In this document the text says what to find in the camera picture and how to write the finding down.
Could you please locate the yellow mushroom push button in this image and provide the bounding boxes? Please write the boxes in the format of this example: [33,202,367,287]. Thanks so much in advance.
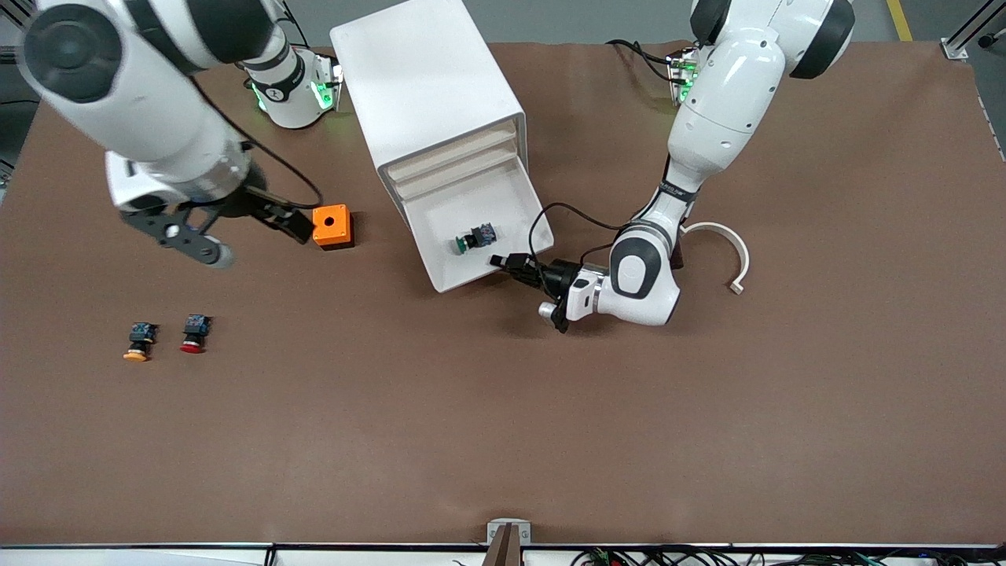
[123,322,159,363]

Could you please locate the orange box with round hole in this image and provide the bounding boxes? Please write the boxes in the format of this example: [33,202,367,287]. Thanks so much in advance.
[312,204,354,251]

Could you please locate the grey metal bracket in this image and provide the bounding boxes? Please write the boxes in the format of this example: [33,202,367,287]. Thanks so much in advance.
[486,518,532,546]

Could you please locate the brown table cover sheet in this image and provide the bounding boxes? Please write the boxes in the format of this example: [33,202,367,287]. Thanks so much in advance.
[0,39,1006,547]

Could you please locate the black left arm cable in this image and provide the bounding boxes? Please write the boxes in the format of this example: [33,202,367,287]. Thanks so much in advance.
[528,203,630,272]

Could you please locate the red mushroom push button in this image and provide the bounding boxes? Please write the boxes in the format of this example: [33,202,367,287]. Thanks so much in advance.
[179,314,213,355]

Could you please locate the white curved pipe clamp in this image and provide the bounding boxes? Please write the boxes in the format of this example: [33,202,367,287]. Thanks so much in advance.
[682,222,751,296]

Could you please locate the white drawer cabinet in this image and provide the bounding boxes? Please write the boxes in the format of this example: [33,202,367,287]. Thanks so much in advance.
[330,0,527,207]

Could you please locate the aluminium frame profile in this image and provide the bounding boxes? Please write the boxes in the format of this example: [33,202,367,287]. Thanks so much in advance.
[941,0,1006,61]

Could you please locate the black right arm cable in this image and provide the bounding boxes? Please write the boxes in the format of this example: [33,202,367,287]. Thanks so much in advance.
[189,75,324,211]

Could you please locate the black base cable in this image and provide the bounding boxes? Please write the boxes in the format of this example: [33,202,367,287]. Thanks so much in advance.
[605,38,678,86]

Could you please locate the white cabinet drawer tray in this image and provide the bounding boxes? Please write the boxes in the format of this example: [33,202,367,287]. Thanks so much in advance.
[399,153,555,294]

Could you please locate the brown tapered post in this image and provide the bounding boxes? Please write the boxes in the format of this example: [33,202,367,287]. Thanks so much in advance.
[481,524,524,566]

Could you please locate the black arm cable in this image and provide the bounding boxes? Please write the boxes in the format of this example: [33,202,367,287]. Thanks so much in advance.
[189,75,324,211]
[528,203,630,272]

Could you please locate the green push button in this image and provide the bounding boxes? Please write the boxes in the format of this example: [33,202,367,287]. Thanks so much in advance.
[453,222,498,256]

